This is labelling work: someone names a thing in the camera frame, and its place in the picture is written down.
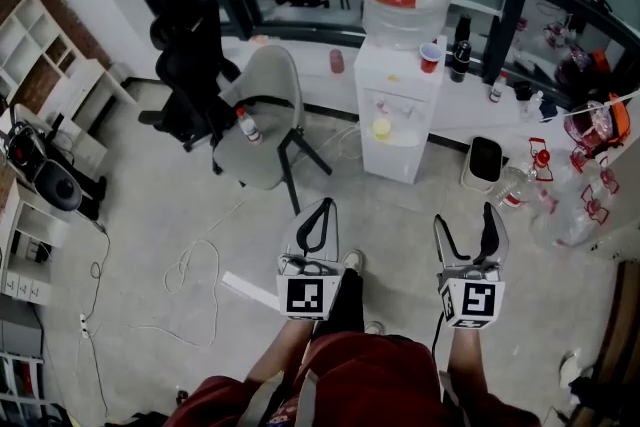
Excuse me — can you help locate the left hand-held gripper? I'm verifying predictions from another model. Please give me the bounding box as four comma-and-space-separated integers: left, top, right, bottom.
276, 197, 347, 322

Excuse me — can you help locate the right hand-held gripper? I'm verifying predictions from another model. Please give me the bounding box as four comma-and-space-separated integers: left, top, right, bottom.
432, 202, 511, 331

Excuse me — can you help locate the white water dispenser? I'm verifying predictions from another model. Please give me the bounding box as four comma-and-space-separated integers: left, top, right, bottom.
353, 34, 448, 185

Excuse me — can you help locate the red plastic cup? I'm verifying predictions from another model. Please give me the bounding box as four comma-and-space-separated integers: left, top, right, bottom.
418, 41, 443, 75

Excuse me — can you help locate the person's right forearm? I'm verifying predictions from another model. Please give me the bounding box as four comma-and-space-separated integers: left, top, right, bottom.
445, 326, 490, 400

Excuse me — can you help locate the person's left forearm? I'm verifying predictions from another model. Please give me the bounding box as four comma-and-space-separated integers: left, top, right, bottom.
243, 316, 321, 386

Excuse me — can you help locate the empty clear water jug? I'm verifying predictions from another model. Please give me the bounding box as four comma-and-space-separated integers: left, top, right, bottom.
491, 149, 557, 217

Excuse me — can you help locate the pile of clear water jugs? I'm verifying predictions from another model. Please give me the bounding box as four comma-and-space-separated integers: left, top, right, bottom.
528, 149, 622, 250

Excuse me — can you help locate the yellow cup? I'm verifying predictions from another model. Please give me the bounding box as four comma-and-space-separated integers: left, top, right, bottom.
370, 116, 394, 140

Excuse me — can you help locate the purple water jug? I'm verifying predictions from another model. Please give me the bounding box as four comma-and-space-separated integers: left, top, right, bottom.
563, 100, 622, 152

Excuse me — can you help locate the person's black trouser leg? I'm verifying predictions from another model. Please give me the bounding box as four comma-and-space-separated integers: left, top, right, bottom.
313, 266, 367, 341

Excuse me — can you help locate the white waste bin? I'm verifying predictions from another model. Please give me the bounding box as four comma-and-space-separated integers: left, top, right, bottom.
459, 135, 511, 194

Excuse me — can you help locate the white flat board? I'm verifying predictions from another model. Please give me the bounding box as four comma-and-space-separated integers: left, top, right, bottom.
220, 270, 282, 312

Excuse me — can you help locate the small white red-capped bottle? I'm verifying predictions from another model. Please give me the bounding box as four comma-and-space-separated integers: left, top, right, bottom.
235, 106, 264, 147
487, 70, 510, 105

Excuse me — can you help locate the grey shell chair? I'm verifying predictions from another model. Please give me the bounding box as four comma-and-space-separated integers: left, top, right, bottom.
211, 44, 334, 217

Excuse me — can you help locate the clear small bottle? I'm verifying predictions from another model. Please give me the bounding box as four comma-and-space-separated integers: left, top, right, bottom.
518, 89, 546, 122

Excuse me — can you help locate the black thermos flask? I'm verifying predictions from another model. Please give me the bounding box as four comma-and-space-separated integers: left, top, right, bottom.
449, 39, 473, 84

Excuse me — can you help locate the orange bag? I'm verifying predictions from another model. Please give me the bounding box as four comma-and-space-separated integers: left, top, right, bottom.
606, 91, 633, 147

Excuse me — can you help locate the black office chair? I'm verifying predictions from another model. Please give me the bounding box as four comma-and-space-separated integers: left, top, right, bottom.
137, 0, 242, 154

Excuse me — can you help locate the black slim bottle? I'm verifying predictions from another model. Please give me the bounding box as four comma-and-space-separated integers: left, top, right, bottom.
453, 13, 473, 45

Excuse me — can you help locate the black round speaker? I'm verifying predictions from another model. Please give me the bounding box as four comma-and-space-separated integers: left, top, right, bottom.
33, 158, 85, 213

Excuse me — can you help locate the white low cabinet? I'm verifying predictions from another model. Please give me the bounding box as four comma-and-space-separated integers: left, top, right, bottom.
0, 183, 72, 307

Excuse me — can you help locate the black device with red parts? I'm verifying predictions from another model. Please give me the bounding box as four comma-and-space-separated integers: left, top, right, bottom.
3, 117, 52, 184

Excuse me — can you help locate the white cubby shelf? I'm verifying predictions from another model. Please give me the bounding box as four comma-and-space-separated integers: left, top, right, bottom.
0, 0, 137, 129

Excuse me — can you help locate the white floor cable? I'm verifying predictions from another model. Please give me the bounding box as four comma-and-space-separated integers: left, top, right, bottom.
125, 123, 362, 349

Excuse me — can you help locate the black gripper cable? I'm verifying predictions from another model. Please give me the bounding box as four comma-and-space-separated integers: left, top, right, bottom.
430, 309, 450, 402

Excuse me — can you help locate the black floor cable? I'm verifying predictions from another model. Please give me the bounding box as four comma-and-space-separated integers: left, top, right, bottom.
73, 220, 113, 419

